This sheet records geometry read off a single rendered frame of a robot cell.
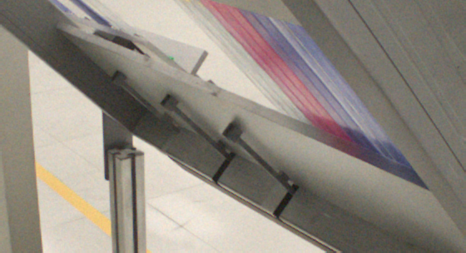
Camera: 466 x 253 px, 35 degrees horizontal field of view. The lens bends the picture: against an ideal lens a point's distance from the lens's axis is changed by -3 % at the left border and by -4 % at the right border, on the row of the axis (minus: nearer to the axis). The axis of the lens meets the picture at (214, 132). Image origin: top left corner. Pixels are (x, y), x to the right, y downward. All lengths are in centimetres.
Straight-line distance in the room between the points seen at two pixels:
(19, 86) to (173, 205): 126
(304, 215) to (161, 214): 155
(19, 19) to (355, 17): 71
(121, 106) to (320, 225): 36
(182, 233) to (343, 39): 199
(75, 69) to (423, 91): 73
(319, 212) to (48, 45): 39
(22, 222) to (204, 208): 116
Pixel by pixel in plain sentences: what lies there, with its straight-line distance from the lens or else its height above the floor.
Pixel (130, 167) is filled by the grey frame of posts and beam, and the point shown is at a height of 62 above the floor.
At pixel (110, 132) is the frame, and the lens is 111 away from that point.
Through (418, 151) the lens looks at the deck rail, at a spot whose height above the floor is 95.
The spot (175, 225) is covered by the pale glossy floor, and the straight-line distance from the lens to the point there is 227.
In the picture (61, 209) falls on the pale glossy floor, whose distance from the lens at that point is 239.
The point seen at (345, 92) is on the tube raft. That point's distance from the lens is 48.
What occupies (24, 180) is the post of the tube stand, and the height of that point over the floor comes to 55.
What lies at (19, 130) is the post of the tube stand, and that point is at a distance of 122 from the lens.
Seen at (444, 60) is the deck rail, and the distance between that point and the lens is 30.
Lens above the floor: 106
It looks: 21 degrees down
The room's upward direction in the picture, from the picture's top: 1 degrees clockwise
